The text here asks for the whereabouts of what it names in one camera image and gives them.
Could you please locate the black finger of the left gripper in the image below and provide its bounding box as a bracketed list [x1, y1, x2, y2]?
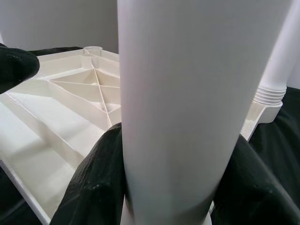
[0, 43, 40, 94]

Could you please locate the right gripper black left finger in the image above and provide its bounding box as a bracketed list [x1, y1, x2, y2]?
[50, 121, 128, 225]

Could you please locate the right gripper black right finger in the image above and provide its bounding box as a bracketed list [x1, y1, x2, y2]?
[212, 135, 300, 225]

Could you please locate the white plastic table top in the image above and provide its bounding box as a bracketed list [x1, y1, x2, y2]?
[0, 45, 286, 225]

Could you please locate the white plastic table leg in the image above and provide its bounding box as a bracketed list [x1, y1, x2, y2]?
[116, 0, 293, 225]
[257, 0, 300, 105]

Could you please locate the black tablecloth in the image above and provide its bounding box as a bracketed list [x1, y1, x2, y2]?
[0, 46, 300, 225]

